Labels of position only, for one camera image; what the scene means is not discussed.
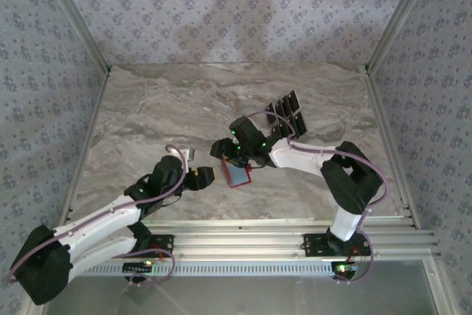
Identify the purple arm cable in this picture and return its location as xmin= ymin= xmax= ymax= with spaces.
xmin=7 ymin=144 xmax=191 ymax=285
xmin=243 ymin=110 xmax=390 ymax=235

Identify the aluminium table side rail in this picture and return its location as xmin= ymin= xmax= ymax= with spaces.
xmin=363 ymin=67 xmax=421 ymax=229
xmin=58 ymin=69 xmax=111 ymax=224

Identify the black left circuit board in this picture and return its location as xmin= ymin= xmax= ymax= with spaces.
xmin=123 ymin=261 xmax=154 ymax=274

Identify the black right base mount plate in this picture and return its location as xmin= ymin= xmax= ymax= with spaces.
xmin=302 ymin=232 xmax=372 ymax=257

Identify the black circuit board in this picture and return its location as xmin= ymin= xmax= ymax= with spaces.
xmin=123 ymin=261 xmax=154 ymax=274
xmin=331 ymin=261 xmax=359 ymax=280

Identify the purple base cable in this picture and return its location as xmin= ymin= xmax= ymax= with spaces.
xmin=125 ymin=247 xmax=176 ymax=288
xmin=335 ymin=229 xmax=376 ymax=285

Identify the red card holder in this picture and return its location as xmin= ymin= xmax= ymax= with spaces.
xmin=220 ymin=157 xmax=253 ymax=189

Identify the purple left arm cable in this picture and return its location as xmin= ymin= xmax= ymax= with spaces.
xmin=7 ymin=144 xmax=191 ymax=285

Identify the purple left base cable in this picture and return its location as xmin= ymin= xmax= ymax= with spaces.
xmin=125 ymin=247 xmax=176 ymax=288

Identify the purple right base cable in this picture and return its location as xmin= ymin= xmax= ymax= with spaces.
xmin=335 ymin=229 xmax=376 ymax=285

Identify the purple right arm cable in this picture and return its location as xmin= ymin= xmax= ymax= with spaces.
xmin=243 ymin=110 xmax=390 ymax=235

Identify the grey slotted cable duct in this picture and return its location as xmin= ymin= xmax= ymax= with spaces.
xmin=73 ymin=260 xmax=342 ymax=277

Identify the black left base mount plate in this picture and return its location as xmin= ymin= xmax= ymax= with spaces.
xmin=147 ymin=233 xmax=175 ymax=259

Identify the black right circuit board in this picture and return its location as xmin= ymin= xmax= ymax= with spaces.
xmin=331 ymin=261 xmax=359 ymax=280

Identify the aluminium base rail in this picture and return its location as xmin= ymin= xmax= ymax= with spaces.
xmin=40 ymin=218 xmax=442 ymax=261

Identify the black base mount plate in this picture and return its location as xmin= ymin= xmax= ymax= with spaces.
xmin=147 ymin=233 xmax=175 ymax=259
xmin=302 ymin=232 xmax=372 ymax=257

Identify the aluminium frame post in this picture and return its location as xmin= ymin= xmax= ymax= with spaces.
xmin=364 ymin=0 xmax=442 ymax=72
xmin=36 ymin=0 xmax=112 ymax=72

